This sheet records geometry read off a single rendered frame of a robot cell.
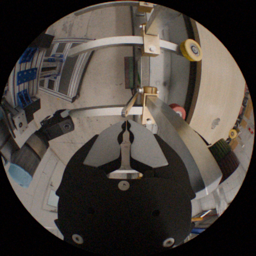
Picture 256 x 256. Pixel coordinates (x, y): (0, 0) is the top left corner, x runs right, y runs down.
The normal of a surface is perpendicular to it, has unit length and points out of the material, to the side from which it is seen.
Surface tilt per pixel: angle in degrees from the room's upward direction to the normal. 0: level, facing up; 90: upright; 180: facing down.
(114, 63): 0
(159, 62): 0
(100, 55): 0
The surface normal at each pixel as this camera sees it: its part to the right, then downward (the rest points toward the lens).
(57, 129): 0.51, 0.52
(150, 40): 0.00, 0.58
